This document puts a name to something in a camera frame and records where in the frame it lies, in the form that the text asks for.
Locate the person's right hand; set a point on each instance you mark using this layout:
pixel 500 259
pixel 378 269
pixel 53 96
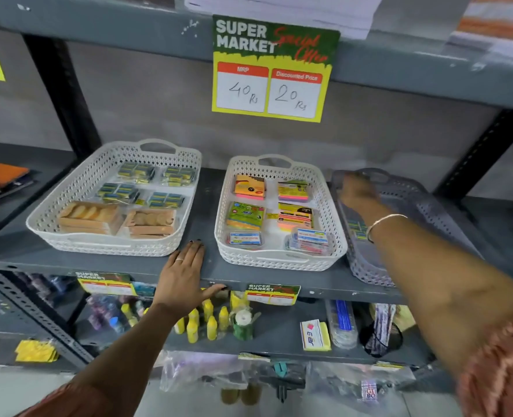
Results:
pixel 361 193

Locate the person's left hand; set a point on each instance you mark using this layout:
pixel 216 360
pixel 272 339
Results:
pixel 180 286

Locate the person's left thumb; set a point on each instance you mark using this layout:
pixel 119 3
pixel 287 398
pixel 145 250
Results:
pixel 214 290

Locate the person's right fingers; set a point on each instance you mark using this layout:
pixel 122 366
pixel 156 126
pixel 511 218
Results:
pixel 352 183

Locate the person's right forearm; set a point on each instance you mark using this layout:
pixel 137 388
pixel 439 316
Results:
pixel 439 282

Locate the person's left forearm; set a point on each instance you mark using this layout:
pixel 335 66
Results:
pixel 126 351

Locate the grey metal shelf rack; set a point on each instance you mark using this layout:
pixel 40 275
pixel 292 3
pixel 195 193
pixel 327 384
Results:
pixel 208 264

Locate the group of yellow glue bottles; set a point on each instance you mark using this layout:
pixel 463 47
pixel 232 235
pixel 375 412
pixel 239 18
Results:
pixel 204 321

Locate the green cup with white roll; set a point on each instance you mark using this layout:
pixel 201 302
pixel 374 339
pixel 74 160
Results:
pixel 243 325

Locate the small pack in grey basket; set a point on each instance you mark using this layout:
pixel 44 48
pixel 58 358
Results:
pixel 357 230

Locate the green pink sticky note pack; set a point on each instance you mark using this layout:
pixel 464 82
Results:
pixel 293 191

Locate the short shelf price label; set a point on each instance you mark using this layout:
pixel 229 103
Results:
pixel 273 294

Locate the small clear box blue label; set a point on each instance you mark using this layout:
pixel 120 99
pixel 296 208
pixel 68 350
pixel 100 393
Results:
pixel 245 239

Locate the grey plastic basket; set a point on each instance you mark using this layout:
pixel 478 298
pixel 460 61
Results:
pixel 413 204

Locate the yellow black sticky note pack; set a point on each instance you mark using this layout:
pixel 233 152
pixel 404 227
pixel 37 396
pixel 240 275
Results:
pixel 294 217

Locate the narrow white plastic basket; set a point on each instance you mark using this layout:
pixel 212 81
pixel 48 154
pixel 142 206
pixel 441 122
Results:
pixel 271 256

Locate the large clear box blue label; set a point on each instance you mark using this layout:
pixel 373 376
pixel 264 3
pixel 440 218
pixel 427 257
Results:
pixel 309 241

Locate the small tan cardboard box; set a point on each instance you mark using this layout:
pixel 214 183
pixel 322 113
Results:
pixel 150 222

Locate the blue yellow staple box pack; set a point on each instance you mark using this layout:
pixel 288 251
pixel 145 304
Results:
pixel 136 172
pixel 178 176
pixel 117 193
pixel 166 200

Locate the orange sticky note pack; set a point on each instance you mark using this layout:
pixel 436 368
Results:
pixel 249 186

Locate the wide shelf price label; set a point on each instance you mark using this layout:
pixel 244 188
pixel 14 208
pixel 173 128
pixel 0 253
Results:
pixel 106 283

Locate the white yellow eraser box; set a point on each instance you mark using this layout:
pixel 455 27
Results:
pixel 314 336

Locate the small blue capped bottles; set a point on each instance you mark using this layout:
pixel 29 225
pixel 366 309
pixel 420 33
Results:
pixel 106 314

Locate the black teal tool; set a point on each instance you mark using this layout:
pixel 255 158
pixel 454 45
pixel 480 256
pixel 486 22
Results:
pixel 284 380

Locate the clear pack of blue pens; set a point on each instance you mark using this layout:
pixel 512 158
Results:
pixel 342 323

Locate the large tan cardboard box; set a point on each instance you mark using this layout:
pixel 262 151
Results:
pixel 90 217

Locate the green yellow price sign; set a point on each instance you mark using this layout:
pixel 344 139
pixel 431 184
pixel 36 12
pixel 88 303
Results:
pixel 274 52

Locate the large clear plastic bag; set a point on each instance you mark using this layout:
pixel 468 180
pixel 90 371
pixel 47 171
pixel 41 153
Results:
pixel 347 380

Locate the large white plastic basket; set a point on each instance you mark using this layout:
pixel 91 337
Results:
pixel 87 178

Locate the person's left sleeve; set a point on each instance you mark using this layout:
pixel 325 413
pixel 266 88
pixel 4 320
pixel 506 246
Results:
pixel 65 403

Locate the person's sleeve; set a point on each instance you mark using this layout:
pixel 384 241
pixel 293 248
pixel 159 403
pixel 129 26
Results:
pixel 500 373
pixel 65 403

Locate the yellow packets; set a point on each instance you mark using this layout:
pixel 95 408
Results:
pixel 35 351

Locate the orange white paper stack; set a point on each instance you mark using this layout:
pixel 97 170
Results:
pixel 495 25

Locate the dark notebook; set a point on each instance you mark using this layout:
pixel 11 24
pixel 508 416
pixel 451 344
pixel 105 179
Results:
pixel 4 193

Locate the person's right sleeve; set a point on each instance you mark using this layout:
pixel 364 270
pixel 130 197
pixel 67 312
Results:
pixel 500 373

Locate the orange notebook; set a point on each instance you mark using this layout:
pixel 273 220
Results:
pixel 2 171

